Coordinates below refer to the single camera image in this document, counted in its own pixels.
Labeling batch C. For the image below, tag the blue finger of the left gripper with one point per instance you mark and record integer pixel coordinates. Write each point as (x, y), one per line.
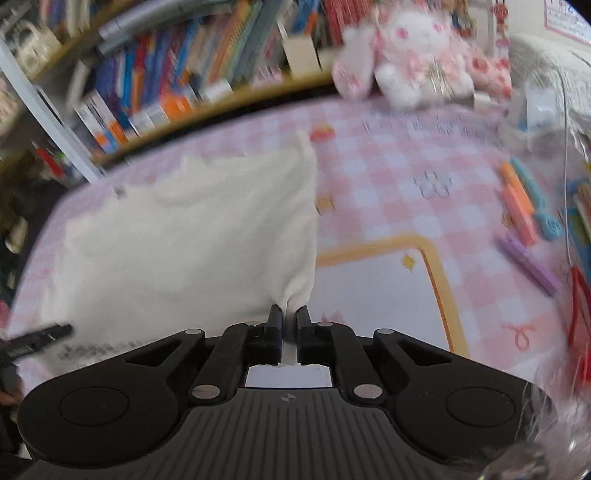
(34, 342)

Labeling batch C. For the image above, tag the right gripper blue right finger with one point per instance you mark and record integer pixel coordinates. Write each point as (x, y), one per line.
(336, 346)

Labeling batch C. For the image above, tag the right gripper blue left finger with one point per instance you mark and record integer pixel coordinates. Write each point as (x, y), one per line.
(240, 347)

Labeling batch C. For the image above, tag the cream white t-shirt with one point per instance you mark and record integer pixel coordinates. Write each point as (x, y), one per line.
(217, 242)

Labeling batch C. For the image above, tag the pink checkered cartoon tablecloth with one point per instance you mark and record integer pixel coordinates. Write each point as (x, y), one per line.
(409, 207)

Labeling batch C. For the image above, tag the purple highlighter pen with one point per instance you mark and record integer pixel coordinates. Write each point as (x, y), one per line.
(519, 254)

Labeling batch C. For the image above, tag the orange highlighter pen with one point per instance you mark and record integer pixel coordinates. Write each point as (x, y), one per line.
(518, 204)

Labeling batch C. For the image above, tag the flat white orange box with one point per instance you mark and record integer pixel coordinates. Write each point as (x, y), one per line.
(168, 108)

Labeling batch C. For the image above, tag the white orange Usmile box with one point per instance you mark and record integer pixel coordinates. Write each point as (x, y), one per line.
(100, 122)

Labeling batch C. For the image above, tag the wooden bookshelf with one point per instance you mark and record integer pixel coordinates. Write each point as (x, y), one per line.
(48, 50)

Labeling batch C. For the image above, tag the small beige desk box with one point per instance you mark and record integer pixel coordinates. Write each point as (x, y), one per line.
(302, 57)

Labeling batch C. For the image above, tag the white pink bunny plush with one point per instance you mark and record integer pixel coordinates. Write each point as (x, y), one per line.
(410, 52)

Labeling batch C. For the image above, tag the row of colourful books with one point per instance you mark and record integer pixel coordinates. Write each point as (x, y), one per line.
(215, 47)

